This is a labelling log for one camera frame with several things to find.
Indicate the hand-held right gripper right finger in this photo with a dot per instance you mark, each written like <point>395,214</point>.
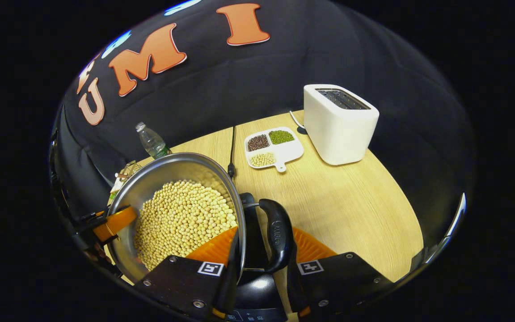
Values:
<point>294,288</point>

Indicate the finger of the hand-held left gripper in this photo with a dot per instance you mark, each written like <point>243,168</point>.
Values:
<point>114,223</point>

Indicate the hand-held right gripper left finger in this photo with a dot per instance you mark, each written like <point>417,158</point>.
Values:
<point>231,286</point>

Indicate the black induction cooktop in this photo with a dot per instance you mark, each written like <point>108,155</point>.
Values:
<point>257,286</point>

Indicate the pile of yellow soybeans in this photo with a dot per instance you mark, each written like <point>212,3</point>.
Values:
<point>181,219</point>

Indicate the sandwich on small plate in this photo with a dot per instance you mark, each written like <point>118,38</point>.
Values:
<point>116,188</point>

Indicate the clear plastic water bottle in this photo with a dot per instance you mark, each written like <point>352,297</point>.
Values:
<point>152,141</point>

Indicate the white divided bean dish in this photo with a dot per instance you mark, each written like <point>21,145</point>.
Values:
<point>280,150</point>

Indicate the white toaster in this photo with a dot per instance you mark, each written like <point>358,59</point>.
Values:
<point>340,129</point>

